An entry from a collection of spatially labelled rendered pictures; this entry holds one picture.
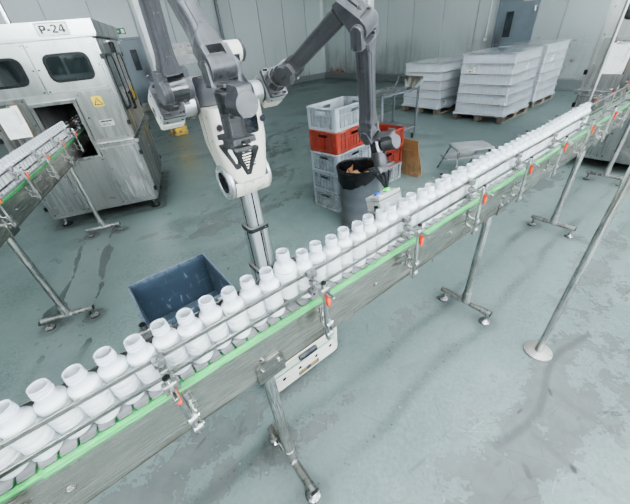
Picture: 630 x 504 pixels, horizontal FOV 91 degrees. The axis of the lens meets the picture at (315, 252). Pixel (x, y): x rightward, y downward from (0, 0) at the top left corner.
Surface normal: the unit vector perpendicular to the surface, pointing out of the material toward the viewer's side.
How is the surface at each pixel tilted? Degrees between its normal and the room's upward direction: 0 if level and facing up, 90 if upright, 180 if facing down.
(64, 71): 90
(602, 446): 0
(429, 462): 0
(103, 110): 90
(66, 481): 90
